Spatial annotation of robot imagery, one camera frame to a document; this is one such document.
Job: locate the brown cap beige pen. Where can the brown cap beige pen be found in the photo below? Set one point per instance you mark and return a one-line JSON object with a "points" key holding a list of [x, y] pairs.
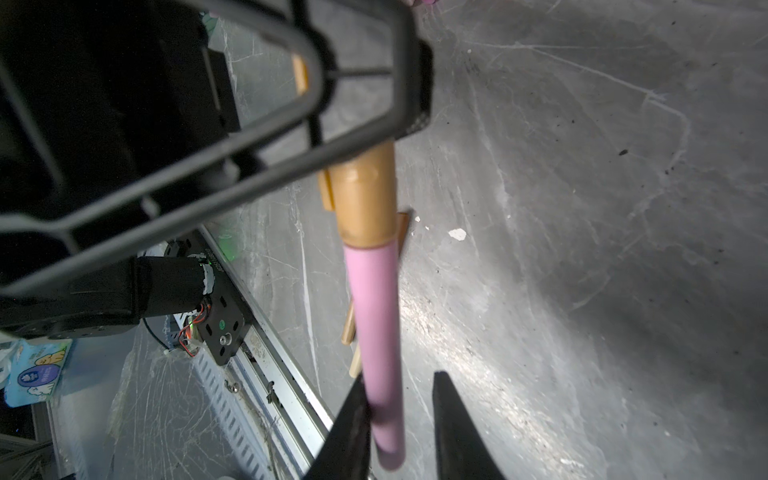
{"points": [[372, 315]]}

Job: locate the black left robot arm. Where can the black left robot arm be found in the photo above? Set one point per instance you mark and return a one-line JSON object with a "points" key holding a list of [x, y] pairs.
{"points": [[113, 298]]}

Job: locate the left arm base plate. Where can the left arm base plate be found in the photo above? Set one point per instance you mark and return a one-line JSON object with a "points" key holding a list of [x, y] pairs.
{"points": [[220, 323]]}

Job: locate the tissue pack blue print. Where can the tissue pack blue print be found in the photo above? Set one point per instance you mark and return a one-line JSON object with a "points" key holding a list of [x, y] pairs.
{"points": [[35, 371]]}

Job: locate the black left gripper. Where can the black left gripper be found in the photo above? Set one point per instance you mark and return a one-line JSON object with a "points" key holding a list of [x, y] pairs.
{"points": [[102, 108]]}

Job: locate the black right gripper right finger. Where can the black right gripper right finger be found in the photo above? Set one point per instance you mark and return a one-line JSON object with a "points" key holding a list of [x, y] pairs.
{"points": [[460, 451]]}

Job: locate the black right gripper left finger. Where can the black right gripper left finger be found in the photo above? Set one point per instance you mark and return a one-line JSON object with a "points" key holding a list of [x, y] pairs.
{"points": [[346, 452]]}

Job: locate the tan cap pink pen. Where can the tan cap pink pen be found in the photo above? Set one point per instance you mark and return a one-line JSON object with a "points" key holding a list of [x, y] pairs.
{"points": [[364, 195]]}

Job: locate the green cap beige pen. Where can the green cap beige pen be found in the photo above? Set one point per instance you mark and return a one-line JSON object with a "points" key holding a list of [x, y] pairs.
{"points": [[301, 76]]}

